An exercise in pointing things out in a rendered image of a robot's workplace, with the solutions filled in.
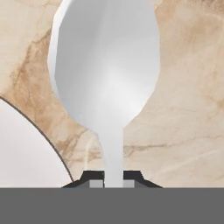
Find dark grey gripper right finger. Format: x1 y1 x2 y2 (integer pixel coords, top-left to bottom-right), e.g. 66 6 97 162
122 171 164 189

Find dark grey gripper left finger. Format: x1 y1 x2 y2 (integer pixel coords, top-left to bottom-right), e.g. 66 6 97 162
60 171 105 189

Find white spoon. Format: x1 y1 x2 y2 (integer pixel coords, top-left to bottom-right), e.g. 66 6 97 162
47 0 161 189

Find white plate with dark rim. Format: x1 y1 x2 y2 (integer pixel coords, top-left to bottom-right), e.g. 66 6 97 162
0 96 75 189

